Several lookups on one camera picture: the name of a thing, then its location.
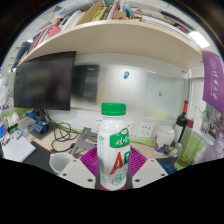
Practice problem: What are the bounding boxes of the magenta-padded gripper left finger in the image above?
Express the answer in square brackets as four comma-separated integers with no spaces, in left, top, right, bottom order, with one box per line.
[58,146,100,190]

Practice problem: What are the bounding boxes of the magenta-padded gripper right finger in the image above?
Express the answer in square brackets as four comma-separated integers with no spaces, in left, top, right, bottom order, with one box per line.
[126,146,169,190]

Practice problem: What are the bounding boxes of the white green-capped drink bottle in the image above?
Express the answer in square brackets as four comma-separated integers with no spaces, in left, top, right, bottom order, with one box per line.
[96,102,132,192]

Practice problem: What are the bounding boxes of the black-and-white checkered mug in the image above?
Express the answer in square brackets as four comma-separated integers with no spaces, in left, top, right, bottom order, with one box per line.
[49,152,75,176]

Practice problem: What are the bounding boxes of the white round jar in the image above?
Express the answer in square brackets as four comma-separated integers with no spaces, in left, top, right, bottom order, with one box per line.
[154,124,176,154]

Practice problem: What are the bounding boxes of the black desk mat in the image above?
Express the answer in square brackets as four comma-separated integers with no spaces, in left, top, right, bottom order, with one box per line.
[22,141,73,174]

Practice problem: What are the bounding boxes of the small blue box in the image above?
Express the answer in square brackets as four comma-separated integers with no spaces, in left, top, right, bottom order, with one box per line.
[32,120,50,135]

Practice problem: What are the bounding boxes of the dark wine bottle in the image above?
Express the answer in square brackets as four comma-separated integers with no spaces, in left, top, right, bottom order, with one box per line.
[174,99,190,148]

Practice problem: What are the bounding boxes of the white paper sheet with writing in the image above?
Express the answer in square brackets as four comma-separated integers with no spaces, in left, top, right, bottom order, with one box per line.
[1,133,37,164]

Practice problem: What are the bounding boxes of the clear plastic box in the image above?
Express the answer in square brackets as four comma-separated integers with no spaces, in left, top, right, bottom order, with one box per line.
[18,116,37,133]

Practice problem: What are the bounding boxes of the blue tissue box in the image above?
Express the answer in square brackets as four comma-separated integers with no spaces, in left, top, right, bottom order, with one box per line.
[0,109,9,139]

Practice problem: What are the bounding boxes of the black computer monitor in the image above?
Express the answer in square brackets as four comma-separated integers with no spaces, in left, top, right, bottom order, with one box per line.
[13,50,77,112]

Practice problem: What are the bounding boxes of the purple pennant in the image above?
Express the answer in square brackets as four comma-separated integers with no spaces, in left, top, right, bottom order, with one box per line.
[201,50,224,115]

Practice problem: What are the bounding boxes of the wooden shelf with books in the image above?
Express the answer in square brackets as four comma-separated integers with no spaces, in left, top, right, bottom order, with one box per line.
[13,0,214,72]

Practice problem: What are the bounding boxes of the ceiling light panels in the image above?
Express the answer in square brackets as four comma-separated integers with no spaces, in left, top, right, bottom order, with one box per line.
[188,30,211,49]

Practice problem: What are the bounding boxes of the tangled black cables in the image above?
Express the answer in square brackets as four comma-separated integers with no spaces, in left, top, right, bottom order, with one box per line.
[43,109,81,154]

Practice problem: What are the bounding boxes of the white wall power outlet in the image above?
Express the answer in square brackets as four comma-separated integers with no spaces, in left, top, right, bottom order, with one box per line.
[94,115,103,132]
[125,120,134,136]
[136,121,155,139]

